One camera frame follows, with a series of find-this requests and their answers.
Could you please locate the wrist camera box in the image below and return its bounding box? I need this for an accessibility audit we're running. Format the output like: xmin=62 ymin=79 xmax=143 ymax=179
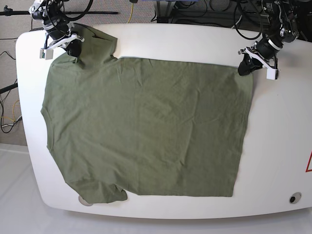
xmin=266 ymin=68 xmax=279 ymax=80
xmin=39 ymin=48 xmax=54 ymax=60

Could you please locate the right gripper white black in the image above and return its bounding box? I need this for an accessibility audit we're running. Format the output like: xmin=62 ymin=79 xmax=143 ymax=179
xmin=43 ymin=22 xmax=85 ymax=63

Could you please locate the left table grommet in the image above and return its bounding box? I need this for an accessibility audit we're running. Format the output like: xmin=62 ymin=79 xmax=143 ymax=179
xmin=78 ymin=195 xmax=93 ymax=207

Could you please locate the black stand leg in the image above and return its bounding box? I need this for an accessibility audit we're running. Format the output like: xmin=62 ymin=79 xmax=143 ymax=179
xmin=0 ymin=82 xmax=18 ymax=94

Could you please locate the right table grommet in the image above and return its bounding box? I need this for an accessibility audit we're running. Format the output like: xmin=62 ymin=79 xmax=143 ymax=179
xmin=289 ymin=192 xmax=302 ymax=204

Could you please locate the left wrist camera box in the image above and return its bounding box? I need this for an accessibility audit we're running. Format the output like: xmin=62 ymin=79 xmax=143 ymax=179
xmin=266 ymin=68 xmax=279 ymax=80

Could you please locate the red triangle sticker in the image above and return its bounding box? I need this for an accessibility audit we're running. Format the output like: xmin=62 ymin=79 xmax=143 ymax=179
xmin=305 ymin=152 xmax=312 ymax=173

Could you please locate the olive green T-shirt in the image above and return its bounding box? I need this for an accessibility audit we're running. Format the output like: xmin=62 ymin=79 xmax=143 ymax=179
xmin=41 ymin=25 xmax=253 ymax=203

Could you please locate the yellow floor cable coil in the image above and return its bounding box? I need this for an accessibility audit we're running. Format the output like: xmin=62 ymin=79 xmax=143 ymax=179
xmin=0 ymin=99 xmax=22 ymax=126

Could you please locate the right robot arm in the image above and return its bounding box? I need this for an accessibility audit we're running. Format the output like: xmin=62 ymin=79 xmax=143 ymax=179
xmin=29 ymin=0 xmax=95 ymax=63

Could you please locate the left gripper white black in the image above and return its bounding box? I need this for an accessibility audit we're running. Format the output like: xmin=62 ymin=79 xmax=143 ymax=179
xmin=238 ymin=41 xmax=280 ymax=76

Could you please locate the black tripod bar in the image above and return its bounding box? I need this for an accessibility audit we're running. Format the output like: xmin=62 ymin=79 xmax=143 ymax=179
xmin=0 ymin=7 xmax=119 ymax=17

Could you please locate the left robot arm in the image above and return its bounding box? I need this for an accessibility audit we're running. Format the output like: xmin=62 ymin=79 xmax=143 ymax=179
xmin=233 ymin=0 xmax=311 ymax=80

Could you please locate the table grommet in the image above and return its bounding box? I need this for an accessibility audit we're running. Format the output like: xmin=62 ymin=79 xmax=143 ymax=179
xmin=78 ymin=195 xmax=93 ymax=207
xmin=289 ymin=192 xmax=302 ymax=204

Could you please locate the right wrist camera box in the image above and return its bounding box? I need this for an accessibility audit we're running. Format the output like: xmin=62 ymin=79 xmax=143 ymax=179
xmin=39 ymin=48 xmax=54 ymax=60

